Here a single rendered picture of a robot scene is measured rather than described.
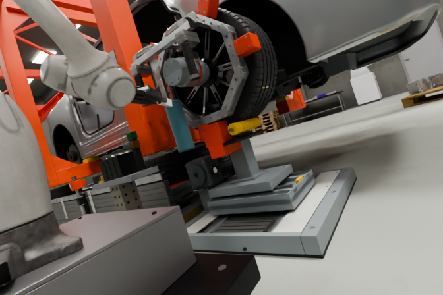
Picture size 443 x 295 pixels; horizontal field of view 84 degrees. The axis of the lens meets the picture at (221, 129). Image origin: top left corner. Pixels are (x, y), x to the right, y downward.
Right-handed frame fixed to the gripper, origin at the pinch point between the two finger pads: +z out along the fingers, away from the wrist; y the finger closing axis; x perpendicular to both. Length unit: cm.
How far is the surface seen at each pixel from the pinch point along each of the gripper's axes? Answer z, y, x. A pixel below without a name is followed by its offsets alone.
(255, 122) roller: 52, -12, 5
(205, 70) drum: 27.0, -3.0, -22.3
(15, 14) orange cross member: 14, 240, -199
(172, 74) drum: 11.9, 5.3, -18.6
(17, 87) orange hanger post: 19, 235, -106
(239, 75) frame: 26.5, -21.3, -11.3
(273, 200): 45, -17, 45
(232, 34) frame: 25.0, -22.5, -31.2
